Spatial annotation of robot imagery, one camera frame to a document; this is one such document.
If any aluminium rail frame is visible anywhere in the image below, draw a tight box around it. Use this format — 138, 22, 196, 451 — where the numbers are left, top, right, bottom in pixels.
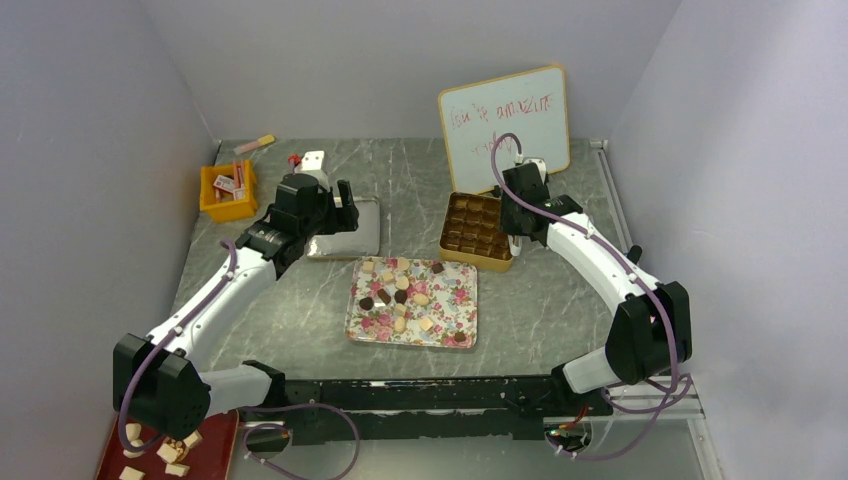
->
590, 140, 725, 479

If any floral rectangular tray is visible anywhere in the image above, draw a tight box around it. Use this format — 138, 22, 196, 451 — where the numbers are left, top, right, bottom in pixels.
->
344, 256, 479, 349

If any gold chocolate tin box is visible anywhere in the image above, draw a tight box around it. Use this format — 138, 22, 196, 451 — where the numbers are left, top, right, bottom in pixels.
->
439, 192, 513, 273

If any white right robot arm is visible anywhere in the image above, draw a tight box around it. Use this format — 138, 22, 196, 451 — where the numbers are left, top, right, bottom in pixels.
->
496, 160, 692, 415

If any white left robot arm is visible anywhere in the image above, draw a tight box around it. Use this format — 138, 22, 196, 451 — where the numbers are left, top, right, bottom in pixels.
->
113, 173, 359, 440

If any red lacquer tray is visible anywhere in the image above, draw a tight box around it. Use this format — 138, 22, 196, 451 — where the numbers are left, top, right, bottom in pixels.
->
95, 411, 239, 479

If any yellow plastic bin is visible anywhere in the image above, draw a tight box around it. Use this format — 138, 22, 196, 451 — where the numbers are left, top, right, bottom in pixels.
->
199, 160, 258, 223

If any pink yellow marker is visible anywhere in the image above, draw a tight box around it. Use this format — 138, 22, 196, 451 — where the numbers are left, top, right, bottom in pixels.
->
233, 134, 276, 156

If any silver tin lid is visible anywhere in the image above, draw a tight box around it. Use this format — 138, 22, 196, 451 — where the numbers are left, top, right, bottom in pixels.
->
304, 195, 382, 260

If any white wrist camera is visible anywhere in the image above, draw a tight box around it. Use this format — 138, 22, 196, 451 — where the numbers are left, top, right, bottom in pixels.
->
523, 157, 548, 182
297, 150, 326, 176

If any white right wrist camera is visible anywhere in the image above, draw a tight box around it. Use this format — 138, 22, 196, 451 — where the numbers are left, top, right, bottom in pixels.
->
523, 157, 548, 182

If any whiteboard with red writing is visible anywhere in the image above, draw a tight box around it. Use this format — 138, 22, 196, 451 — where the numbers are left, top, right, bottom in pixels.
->
438, 65, 571, 194

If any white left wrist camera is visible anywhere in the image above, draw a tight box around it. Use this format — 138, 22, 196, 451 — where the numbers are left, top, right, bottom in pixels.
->
297, 150, 326, 176

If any brown bar chocolate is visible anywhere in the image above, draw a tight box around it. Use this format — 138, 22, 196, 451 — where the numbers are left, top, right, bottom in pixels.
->
376, 289, 392, 305

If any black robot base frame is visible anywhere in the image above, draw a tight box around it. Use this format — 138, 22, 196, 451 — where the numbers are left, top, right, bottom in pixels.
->
242, 371, 612, 445

